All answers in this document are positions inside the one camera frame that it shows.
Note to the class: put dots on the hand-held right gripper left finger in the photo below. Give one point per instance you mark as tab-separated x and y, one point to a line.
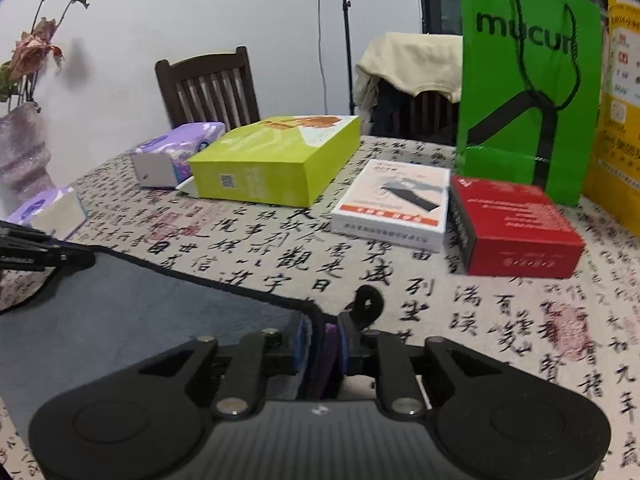
303	346

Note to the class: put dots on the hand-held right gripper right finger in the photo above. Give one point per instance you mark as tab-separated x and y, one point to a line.
344	347

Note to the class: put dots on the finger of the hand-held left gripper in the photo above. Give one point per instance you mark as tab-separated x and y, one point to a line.
60	257

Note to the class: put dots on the grey towel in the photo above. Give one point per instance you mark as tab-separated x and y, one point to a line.
150	320

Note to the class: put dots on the small purple tissue pack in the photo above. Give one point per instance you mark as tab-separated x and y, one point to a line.
50	210

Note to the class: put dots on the purple textured vase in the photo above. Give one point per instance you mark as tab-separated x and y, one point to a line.
20	160

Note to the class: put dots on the white product box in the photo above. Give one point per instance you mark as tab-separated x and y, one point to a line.
390	210

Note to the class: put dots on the large purple tissue pack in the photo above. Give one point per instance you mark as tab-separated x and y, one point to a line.
170	147

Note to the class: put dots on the lime green cardboard box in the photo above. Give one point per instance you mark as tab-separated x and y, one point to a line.
260	160

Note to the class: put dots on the dried pink roses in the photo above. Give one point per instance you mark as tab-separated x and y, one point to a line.
30	52

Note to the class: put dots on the red cardboard box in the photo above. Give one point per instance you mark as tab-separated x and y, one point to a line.
515	220

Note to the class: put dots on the cloth-draped dark wooden chair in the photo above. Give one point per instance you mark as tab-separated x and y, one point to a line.
425	115

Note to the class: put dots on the cream cloth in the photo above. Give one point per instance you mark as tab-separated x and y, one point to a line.
410	60

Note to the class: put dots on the green paper bag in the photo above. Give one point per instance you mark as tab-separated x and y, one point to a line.
500	85

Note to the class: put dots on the black light stand pole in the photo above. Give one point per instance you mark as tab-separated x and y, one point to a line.
345	35

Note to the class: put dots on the yellow printed bag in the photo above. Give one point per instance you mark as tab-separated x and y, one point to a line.
615	160

